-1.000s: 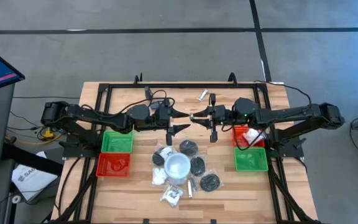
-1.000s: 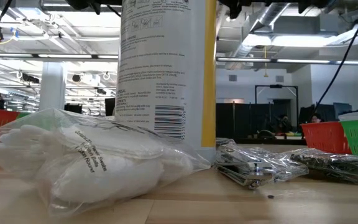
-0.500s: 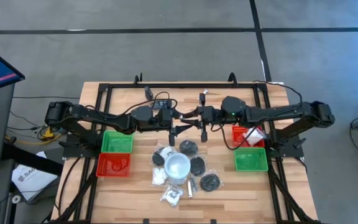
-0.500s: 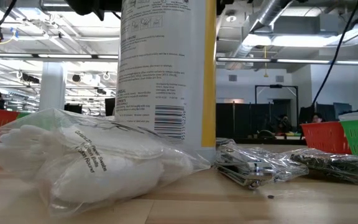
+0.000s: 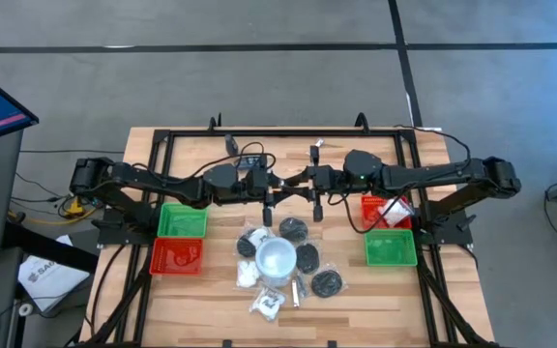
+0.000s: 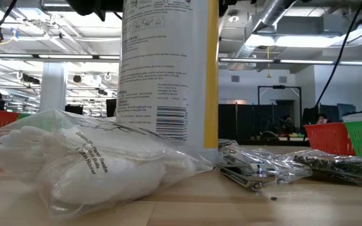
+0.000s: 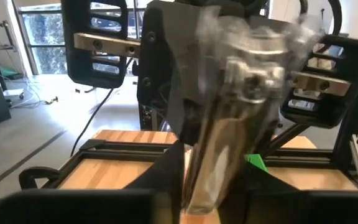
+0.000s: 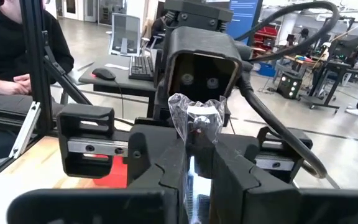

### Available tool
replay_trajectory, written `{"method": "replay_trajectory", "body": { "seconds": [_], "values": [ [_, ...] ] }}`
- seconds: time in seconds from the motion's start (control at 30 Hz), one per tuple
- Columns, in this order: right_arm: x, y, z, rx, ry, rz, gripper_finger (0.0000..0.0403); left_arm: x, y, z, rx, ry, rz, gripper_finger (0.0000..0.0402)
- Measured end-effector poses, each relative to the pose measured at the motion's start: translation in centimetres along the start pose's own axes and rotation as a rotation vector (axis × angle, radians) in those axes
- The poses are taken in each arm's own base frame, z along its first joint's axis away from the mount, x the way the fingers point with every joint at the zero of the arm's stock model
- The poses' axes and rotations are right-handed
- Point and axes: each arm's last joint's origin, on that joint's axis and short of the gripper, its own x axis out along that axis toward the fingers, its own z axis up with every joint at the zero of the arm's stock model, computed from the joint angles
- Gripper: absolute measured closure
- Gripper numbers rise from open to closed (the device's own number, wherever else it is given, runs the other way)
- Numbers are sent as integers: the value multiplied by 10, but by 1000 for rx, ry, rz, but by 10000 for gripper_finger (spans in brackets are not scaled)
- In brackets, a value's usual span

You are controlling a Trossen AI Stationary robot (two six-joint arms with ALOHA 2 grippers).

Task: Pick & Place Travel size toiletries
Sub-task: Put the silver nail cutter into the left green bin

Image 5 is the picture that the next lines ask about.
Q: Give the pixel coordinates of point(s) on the white tape roll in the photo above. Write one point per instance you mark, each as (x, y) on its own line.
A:
(25, 309)

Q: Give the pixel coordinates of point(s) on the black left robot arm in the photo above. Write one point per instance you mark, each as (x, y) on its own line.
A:
(128, 176)

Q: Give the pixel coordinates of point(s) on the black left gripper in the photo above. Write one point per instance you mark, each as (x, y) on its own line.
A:
(257, 183)

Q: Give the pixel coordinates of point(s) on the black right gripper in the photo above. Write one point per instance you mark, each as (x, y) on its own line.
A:
(329, 178)

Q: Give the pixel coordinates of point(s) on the white vanity pack bag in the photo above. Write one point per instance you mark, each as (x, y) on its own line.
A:
(260, 237)
(397, 212)
(268, 303)
(247, 274)

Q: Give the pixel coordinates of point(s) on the white paper booklet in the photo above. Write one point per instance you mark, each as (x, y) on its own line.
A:
(51, 278)

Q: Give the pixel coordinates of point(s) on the green plastic basket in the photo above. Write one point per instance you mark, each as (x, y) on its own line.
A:
(389, 247)
(182, 220)

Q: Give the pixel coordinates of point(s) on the red plastic basket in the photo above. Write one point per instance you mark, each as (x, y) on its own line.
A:
(370, 212)
(162, 256)

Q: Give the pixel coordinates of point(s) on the black aluminium table frame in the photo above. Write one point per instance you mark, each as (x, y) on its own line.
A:
(283, 132)

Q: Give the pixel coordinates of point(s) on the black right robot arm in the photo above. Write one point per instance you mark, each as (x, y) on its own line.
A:
(428, 176)

